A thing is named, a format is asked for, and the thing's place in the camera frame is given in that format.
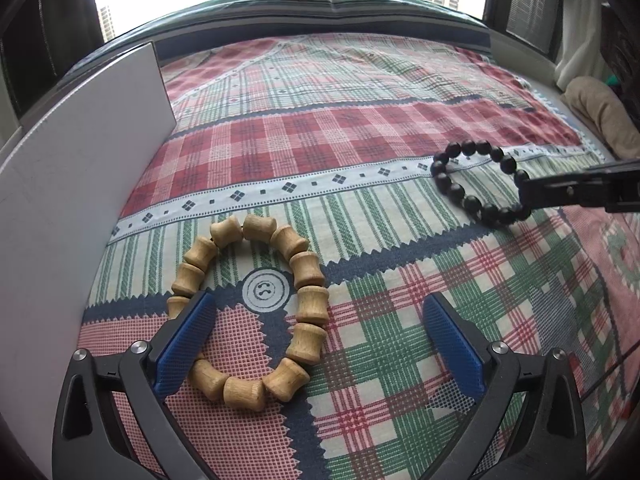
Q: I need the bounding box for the dark window frame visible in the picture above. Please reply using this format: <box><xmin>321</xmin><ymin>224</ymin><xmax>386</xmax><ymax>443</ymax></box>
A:
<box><xmin>0</xmin><ymin>0</ymin><xmax>106</xmax><ymax>116</ymax></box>
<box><xmin>484</xmin><ymin>0</ymin><xmax>566</xmax><ymax>61</ymax></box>

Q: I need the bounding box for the beige pillow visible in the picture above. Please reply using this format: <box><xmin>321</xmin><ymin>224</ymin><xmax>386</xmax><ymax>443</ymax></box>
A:
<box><xmin>565</xmin><ymin>76</ymin><xmax>640</xmax><ymax>158</ymax></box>

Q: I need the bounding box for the white curtain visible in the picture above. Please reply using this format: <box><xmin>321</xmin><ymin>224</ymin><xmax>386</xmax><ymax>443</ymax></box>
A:
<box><xmin>555</xmin><ymin>0</ymin><xmax>616</xmax><ymax>91</ymax></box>

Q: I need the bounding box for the white cardboard box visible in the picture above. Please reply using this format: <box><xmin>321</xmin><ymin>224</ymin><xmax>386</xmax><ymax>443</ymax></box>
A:
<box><xmin>0</xmin><ymin>41</ymin><xmax>176</xmax><ymax>480</ymax></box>

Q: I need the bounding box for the patchwork plaid blanket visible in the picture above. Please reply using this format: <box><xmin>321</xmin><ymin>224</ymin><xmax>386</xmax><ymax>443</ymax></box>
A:
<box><xmin>75</xmin><ymin>32</ymin><xmax>640</xmax><ymax>480</ymax></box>

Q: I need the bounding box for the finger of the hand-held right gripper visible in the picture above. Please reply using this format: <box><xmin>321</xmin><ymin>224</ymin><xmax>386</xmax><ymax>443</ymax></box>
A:
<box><xmin>520</xmin><ymin>157</ymin><xmax>640</xmax><ymax>213</ymax></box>

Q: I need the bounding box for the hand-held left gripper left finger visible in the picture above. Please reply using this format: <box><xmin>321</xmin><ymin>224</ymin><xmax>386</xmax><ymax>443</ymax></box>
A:
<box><xmin>52</xmin><ymin>290</ymin><xmax>218</xmax><ymax>480</ymax></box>

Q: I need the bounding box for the black bead bracelet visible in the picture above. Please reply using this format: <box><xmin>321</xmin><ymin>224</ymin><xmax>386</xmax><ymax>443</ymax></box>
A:
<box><xmin>431</xmin><ymin>141</ymin><xmax>533</xmax><ymax>227</ymax></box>

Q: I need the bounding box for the wooden spool bead bracelet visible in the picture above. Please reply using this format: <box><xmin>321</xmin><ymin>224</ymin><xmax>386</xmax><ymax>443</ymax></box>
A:
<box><xmin>166</xmin><ymin>214</ymin><xmax>331</xmax><ymax>412</ymax></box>

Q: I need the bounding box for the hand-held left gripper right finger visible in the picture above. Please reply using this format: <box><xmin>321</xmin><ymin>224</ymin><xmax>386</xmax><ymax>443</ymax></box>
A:
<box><xmin>422</xmin><ymin>292</ymin><xmax>586</xmax><ymax>480</ymax></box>

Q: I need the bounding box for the striped green blue pillow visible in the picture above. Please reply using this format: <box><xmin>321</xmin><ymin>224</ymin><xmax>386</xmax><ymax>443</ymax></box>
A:
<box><xmin>60</xmin><ymin>0</ymin><xmax>493</xmax><ymax>61</ymax></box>

